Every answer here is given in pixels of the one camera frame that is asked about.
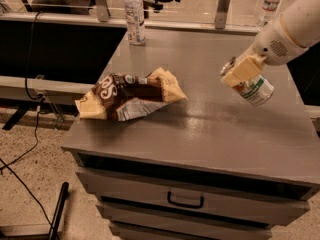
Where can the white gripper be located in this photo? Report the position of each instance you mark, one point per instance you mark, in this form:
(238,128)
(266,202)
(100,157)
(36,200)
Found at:
(269,48)

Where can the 7up soda can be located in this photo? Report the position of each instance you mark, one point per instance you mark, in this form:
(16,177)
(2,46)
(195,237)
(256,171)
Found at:
(256,91)

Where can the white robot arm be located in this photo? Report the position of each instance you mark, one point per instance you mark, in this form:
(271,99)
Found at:
(310,10)

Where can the clear water bottle background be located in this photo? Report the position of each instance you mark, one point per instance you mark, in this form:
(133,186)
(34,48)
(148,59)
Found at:
(269,8)

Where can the grey drawer cabinet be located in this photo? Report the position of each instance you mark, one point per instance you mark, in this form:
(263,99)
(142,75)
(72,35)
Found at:
(256,166)

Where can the clear water bottle on table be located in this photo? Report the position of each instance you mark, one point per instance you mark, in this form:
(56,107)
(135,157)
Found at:
(134,15)

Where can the brown chip bag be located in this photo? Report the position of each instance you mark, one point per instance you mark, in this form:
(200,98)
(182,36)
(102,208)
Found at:
(123,97)

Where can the black metal floor stand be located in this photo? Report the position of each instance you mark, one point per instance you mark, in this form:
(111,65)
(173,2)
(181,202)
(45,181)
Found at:
(41,231)

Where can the metal glass bracket middle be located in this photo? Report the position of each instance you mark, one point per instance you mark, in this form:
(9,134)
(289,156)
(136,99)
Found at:
(221,14)

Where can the metal glass bracket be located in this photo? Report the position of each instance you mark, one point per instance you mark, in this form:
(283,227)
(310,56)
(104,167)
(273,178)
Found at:
(102,10)
(221,14)

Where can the grey rail ledge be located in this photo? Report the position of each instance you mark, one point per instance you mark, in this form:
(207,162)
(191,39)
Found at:
(87,20)

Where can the black drawer handle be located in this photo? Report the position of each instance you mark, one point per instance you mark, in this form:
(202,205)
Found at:
(184,201)

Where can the metal glass bracket left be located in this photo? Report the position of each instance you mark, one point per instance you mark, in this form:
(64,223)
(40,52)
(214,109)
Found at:
(102,10)

